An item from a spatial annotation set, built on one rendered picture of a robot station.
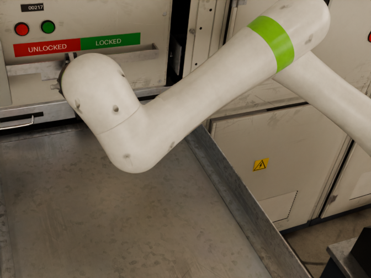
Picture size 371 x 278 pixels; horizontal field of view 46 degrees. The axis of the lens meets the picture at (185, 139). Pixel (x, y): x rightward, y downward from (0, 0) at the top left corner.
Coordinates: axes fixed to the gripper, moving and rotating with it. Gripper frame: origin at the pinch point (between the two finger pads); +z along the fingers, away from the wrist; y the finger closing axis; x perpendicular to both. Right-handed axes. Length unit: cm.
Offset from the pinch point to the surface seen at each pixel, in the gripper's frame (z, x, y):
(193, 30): -2.2, 34.5, -9.0
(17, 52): 3.6, -10.0, -8.1
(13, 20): -0.4, -9.8, -15.1
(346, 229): 47, 128, 92
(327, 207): 45, 115, 76
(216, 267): -35, 19, 41
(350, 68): 6, 95, 8
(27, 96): 10.2, -9.4, 3.2
